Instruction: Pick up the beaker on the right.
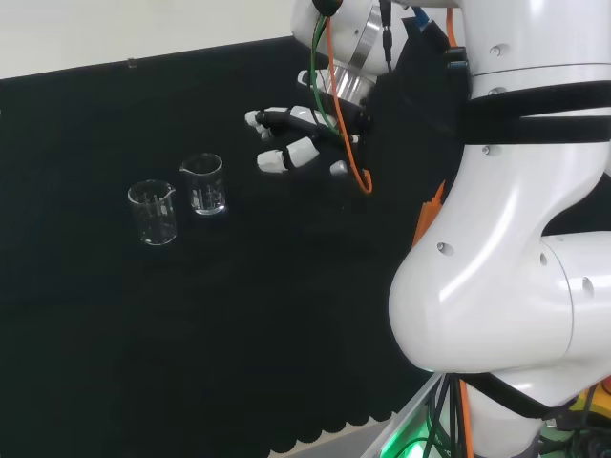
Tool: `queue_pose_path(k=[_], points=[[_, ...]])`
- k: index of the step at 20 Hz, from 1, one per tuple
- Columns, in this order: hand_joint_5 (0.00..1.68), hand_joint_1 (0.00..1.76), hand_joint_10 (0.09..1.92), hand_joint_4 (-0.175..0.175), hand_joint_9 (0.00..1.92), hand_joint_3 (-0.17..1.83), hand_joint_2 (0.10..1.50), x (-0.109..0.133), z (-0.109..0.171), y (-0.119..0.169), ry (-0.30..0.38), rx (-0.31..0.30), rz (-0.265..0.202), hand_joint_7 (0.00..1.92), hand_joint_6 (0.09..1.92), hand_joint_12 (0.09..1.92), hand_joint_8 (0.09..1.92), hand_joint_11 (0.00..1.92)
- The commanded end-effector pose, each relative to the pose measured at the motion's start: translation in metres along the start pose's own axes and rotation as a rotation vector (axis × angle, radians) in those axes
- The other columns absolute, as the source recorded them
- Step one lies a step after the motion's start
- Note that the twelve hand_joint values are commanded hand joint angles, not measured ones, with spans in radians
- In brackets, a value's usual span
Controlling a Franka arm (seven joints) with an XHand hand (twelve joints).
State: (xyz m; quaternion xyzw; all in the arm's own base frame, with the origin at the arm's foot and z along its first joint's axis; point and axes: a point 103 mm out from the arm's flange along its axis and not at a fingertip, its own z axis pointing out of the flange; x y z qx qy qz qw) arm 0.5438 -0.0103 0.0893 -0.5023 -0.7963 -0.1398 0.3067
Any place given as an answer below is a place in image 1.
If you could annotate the black bench cloth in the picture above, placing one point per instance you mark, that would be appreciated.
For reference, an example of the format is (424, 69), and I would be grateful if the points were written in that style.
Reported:
(143, 310)

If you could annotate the grey metal base plate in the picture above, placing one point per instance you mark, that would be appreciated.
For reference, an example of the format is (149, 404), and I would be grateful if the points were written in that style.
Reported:
(396, 434)

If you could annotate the clear glass beaker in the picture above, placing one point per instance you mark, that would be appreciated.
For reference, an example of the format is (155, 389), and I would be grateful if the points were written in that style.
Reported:
(210, 208)
(153, 239)

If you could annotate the yellow stop button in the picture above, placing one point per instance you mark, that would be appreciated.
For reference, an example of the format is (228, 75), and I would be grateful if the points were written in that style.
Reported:
(584, 401)

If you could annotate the clear tape piece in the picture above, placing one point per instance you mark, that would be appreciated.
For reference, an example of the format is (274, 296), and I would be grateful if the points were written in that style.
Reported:
(132, 63)

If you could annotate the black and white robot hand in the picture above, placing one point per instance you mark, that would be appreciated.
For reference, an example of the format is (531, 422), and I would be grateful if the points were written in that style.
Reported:
(305, 148)

